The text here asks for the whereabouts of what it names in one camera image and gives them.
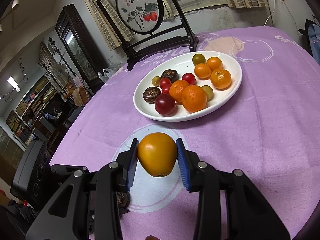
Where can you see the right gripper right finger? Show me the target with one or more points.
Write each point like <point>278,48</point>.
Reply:
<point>199,176</point>

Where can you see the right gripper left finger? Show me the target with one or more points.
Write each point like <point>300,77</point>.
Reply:
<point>117,176</point>

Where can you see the yellow persimmon front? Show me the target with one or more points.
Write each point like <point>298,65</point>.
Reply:
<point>157,153</point>

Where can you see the yellow persimmon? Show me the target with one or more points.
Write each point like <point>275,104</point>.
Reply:
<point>157,153</point>
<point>198,59</point>

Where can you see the large front mandarin orange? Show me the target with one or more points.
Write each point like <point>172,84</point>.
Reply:
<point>194,99</point>

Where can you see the dark red plum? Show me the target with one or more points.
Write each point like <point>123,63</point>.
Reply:
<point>165,104</point>

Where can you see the green jujube front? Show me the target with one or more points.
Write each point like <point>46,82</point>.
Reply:
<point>209,92</point>

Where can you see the green jujube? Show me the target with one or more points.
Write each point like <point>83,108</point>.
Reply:
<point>155,81</point>
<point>209,92</point>

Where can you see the dark brown water chestnut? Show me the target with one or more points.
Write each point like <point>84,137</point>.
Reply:
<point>150,94</point>

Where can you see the orange mandarin with stem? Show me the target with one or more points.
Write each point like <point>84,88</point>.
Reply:
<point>177,89</point>

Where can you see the red cherry tomato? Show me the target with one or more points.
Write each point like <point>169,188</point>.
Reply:
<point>190,78</point>
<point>164,81</point>
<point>166,89</point>

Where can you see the small smooth orange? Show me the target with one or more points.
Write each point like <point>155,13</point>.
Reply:
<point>202,71</point>

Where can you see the dark chestnut back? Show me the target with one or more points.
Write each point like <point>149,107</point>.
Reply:
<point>170,74</point>

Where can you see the yellow persimmon back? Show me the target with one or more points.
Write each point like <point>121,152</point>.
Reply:
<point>198,59</point>

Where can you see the red cherry tomato back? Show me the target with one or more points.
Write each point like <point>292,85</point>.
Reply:
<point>166,89</point>

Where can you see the person's right hand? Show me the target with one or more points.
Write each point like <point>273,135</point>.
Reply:
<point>150,237</point>

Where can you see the purple tablecloth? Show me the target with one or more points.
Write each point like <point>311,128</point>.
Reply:
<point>269,128</point>

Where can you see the white plastic bag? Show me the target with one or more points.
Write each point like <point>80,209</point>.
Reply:
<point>106,74</point>

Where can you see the white oval plate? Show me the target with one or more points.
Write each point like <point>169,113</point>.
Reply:
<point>184,64</point>

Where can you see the electric standing fan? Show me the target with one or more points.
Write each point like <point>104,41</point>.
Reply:
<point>61,72</point>

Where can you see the dark wooden cabinet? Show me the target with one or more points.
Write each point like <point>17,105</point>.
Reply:
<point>80,46</point>

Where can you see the framed persimmon painting screen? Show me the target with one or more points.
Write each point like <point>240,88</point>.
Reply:
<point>144,17</point>

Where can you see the blue clothes pile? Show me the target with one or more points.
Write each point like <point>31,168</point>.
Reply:
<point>314,38</point>

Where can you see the left beige checked curtain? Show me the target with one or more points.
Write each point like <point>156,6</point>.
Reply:
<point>104,26</point>

